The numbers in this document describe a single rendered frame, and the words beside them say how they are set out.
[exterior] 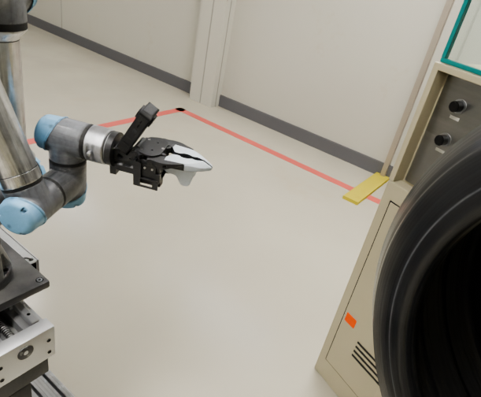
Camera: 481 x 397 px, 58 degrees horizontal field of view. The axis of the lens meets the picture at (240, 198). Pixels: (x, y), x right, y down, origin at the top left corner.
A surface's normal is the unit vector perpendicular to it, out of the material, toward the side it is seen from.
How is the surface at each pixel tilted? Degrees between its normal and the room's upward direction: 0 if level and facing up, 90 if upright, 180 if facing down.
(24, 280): 0
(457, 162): 69
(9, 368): 90
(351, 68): 90
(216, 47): 90
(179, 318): 0
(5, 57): 90
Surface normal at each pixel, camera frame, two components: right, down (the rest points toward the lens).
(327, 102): -0.60, 0.30
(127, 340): 0.18, -0.85
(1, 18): 0.67, 0.47
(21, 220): -0.21, 0.46
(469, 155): -0.81, -0.57
